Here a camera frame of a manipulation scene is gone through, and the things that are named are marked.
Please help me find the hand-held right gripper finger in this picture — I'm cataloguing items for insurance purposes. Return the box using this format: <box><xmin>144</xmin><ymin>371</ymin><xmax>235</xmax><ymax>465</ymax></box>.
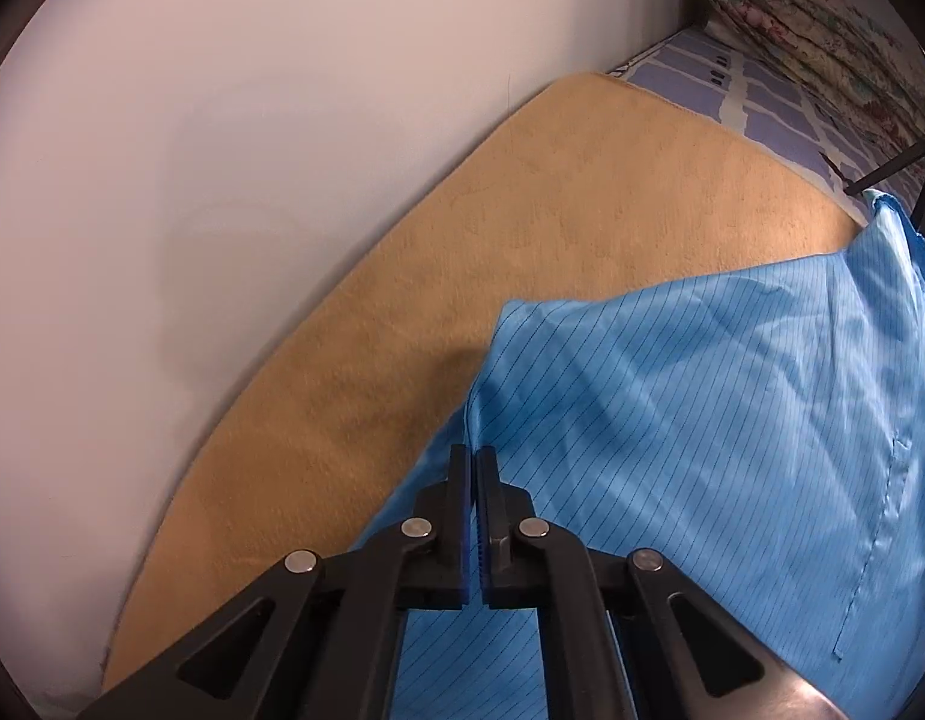
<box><xmin>76</xmin><ymin>444</ymin><xmax>478</xmax><ymax>720</ymax></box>
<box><xmin>473</xmin><ymin>446</ymin><xmax>809</xmax><ymax>720</ymax></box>

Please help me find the blue striped coat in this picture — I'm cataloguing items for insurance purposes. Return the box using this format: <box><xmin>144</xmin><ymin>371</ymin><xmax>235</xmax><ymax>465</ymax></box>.
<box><xmin>353</xmin><ymin>191</ymin><xmax>925</xmax><ymax>720</ymax></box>

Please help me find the tan blanket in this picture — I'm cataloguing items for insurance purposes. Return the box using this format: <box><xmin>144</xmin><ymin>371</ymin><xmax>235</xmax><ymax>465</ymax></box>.
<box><xmin>102</xmin><ymin>73</ymin><xmax>869</xmax><ymax>691</ymax></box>

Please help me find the purple patterned mat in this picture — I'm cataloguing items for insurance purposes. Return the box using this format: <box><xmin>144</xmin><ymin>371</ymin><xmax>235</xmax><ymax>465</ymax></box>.
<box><xmin>608</xmin><ymin>22</ymin><xmax>925</xmax><ymax>241</ymax></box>

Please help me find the black tripod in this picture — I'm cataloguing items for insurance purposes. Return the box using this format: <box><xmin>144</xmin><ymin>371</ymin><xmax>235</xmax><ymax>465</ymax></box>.
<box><xmin>845</xmin><ymin>75</ymin><xmax>925</xmax><ymax>237</ymax></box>

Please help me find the floral quilt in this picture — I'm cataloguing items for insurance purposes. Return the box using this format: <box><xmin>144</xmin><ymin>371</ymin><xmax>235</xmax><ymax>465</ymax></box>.
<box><xmin>702</xmin><ymin>0</ymin><xmax>925</xmax><ymax>158</ymax></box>

